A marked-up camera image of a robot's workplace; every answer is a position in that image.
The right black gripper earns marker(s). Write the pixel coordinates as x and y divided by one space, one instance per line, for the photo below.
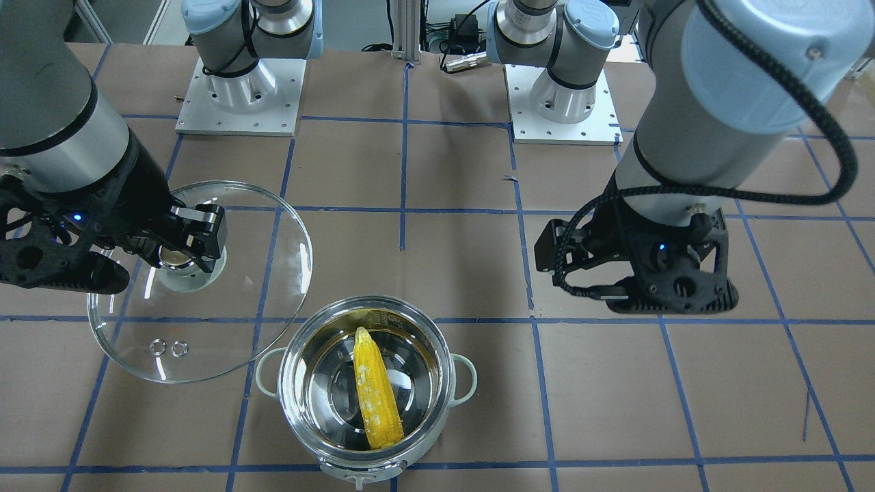
131 198

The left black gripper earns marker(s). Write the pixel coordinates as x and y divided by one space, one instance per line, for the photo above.
610 231

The clear glass pot lid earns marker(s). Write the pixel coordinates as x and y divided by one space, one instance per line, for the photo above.
178 324

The yellow corn cob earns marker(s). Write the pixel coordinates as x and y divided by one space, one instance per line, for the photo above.
382 422

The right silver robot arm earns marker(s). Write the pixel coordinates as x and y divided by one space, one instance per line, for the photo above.
77 182

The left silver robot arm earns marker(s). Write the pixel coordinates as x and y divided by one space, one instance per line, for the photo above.
733 78

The pale green cooking pot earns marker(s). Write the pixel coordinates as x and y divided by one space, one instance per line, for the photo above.
313 381

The brown paper table cover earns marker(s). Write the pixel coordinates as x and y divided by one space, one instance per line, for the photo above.
411 185

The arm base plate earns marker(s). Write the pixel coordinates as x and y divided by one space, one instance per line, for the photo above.
543 112
264 102

